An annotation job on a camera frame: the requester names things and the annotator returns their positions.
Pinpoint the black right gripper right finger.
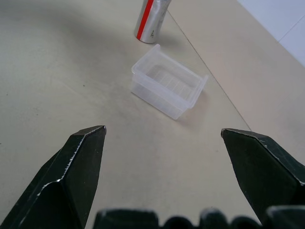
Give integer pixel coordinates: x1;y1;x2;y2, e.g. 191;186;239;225
221;128;305;226

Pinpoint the clear plastic rectangular container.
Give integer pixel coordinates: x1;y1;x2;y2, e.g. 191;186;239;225
131;43;209;121

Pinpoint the silver tube with red stripe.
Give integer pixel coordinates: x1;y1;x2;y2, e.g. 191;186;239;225
133;0;173;45

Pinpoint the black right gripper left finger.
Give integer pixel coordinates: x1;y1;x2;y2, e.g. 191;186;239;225
0;125;107;229

